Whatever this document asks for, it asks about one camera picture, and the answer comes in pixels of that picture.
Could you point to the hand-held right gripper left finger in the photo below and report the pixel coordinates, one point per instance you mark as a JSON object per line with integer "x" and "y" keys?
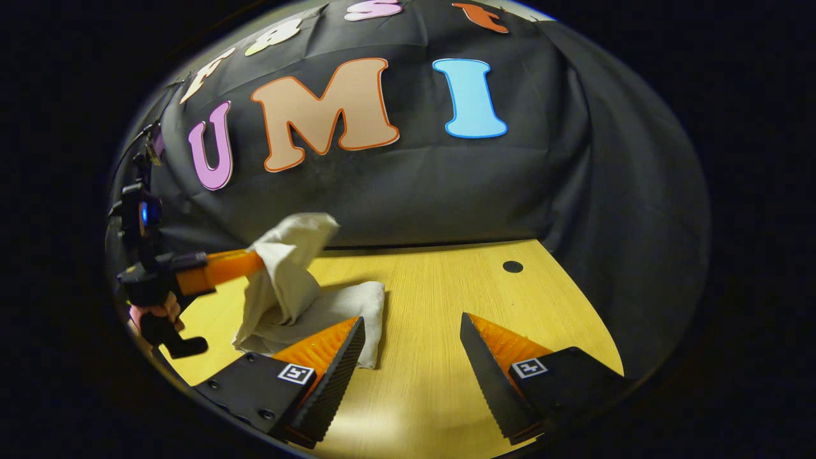
{"x": 335, "y": 389}

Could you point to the black backdrop cloth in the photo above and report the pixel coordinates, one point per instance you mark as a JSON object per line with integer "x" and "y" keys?
{"x": 446, "y": 185}

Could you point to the white jeans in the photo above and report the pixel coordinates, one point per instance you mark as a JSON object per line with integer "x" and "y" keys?
{"x": 287, "y": 280}

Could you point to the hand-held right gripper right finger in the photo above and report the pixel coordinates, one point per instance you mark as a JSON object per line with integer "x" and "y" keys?
{"x": 491, "y": 382}

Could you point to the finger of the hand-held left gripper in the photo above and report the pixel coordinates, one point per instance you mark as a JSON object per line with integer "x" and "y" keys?
{"x": 223, "y": 268}

